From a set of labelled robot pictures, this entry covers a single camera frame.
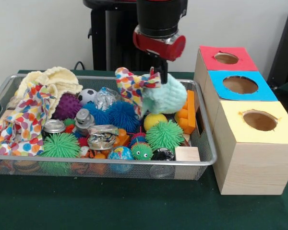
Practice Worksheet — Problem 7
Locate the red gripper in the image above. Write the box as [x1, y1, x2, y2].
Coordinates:
[132, 26, 187, 84]

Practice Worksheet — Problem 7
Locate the mint green waffle cloth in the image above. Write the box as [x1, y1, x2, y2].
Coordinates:
[141, 73, 188, 115]

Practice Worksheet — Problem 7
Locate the small polka dot cloth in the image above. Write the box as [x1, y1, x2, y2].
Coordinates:
[115, 67, 162, 119]

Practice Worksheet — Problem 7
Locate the cream waffle cloth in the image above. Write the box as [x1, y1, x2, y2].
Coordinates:
[14, 66, 84, 119]

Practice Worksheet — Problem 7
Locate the wooden box with three holes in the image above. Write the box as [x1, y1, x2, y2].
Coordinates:
[193, 45, 288, 196]

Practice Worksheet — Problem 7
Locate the small green spiky ball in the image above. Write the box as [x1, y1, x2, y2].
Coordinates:
[145, 119, 185, 152]

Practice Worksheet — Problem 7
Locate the plain wooden block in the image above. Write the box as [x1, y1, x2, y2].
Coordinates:
[174, 146, 201, 162]

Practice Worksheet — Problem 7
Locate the crushed silver can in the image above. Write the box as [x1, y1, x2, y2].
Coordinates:
[87, 124, 120, 150]

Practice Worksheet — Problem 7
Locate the black monitor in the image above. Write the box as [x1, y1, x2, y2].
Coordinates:
[266, 3, 288, 83]

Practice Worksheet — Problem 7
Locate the large green spiky ball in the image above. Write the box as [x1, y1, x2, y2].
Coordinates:
[39, 133, 81, 158]

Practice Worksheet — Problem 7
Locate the large polka dot cloth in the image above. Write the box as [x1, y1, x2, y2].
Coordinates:
[0, 81, 56, 156]

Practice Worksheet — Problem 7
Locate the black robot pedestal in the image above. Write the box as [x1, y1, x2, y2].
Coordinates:
[83, 0, 173, 72]

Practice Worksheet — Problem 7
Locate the silver wire mesh bin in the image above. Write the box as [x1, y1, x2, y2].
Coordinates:
[0, 73, 218, 181]

